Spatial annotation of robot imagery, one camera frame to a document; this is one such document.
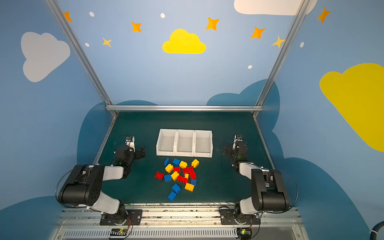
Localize long red lego brick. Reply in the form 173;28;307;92
183;167;194;175

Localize red lego brick low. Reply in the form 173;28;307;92
177;176;188;184

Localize blue lego brick top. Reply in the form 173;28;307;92
172;159;181;167

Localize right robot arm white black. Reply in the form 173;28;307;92
223;141;290;215

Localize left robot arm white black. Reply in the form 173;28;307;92
55;145;146;215

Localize right white plastic bin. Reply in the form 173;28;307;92
195;130;213;158

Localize white plastic bin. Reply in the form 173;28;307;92
156;129;177;156
195;130;213;158
176;130;195;157

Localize left white plastic bin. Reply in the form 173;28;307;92
156;129;177;156

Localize small red lego brick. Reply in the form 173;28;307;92
173;167;181;173

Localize middle white plastic bin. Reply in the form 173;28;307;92
176;130;195;157

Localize blue lego brick bottom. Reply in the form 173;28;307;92
168;191;178;201

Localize yellow lego brick bottom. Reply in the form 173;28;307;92
185;183;195;192

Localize left circuit board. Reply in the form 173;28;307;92
109;228;128;240

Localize circuit board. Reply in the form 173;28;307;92
109;228;128;240
236;228;252;240

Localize right circuit board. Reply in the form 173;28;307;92
236;228;252;240

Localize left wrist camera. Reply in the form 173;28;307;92
125;136;135;149

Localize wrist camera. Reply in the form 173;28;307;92
234;134;243;142
125;136;135;149

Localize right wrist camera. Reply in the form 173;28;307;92
234;134;243;142

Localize aluminium frame back bar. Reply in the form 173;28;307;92
106;105;263;112

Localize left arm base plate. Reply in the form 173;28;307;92
100;209;143;226

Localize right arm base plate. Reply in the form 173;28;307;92
218;207;261;225

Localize aluminium mounting rail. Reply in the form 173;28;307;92
50;203;309;240

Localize aluminium frame right post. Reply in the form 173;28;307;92
253;0;311;121

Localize aluminium frame post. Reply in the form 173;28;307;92
45;0;113;106
253;0;311;121

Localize grey corrugated hose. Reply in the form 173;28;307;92
369;220;384;240

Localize aluminium frame left post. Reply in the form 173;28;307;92
45;0;113;106

